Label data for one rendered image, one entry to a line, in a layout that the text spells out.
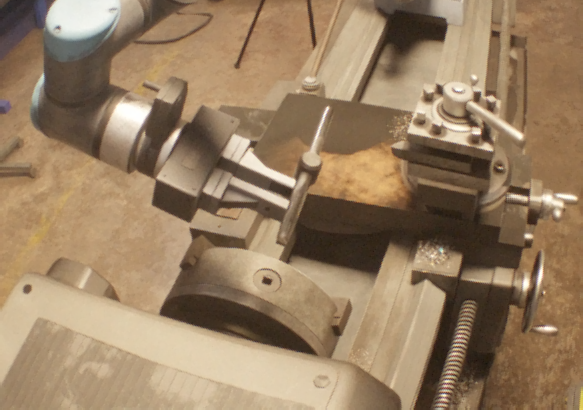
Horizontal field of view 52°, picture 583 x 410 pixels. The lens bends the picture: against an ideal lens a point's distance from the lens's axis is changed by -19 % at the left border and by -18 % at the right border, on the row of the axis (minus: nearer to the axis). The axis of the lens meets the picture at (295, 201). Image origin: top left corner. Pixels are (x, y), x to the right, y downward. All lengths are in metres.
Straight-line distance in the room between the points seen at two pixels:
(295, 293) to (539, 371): 1.49
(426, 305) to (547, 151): 1.85
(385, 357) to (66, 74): 0.81
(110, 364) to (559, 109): 2.94
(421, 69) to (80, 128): 1.52
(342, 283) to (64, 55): 0.99
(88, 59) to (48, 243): 2.22
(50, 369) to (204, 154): 0.31
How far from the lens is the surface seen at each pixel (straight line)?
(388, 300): 1.35
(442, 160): 1.25
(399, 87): 2.06
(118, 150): 0.77
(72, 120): 0.79
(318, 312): 0.93
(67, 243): 2.85
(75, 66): 0.72
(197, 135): 0.79
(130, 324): 0.73
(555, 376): 2.28
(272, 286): 0.91
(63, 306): 0.78
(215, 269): 0.93
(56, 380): 0.72
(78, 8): 0.72
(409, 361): 1.25
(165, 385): 0.67
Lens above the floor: 1.90
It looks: 44 degrees down
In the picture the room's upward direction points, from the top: 7 degrees counter-clockwise
